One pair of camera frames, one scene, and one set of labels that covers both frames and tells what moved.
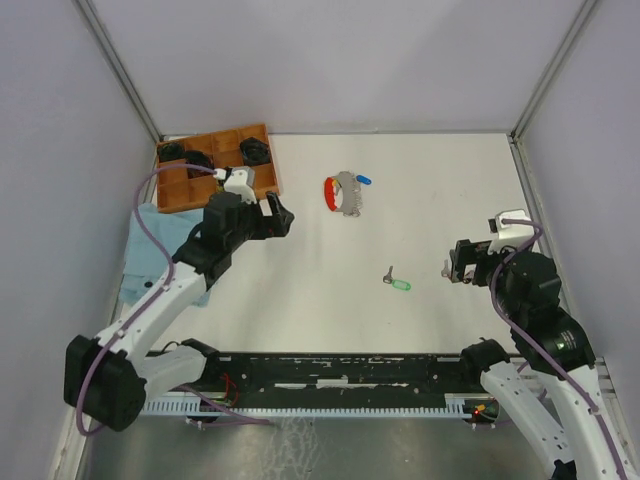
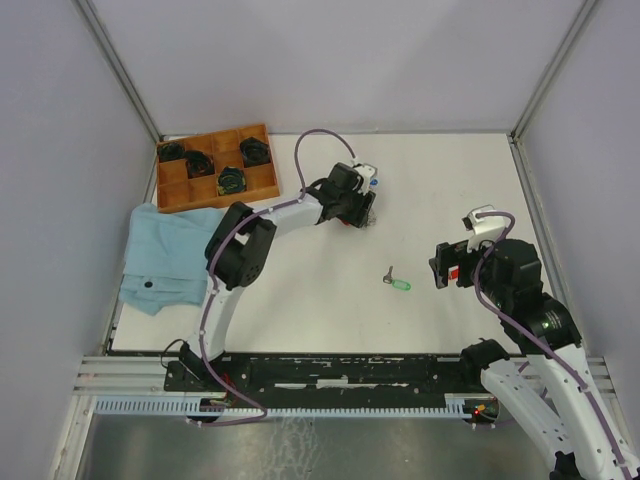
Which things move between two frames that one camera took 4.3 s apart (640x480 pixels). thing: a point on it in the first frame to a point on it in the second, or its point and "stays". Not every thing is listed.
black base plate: (332, 376) stays
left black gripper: (277, 225) to (359, 217)
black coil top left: (170, 151) stays
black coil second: (199, 159) stays
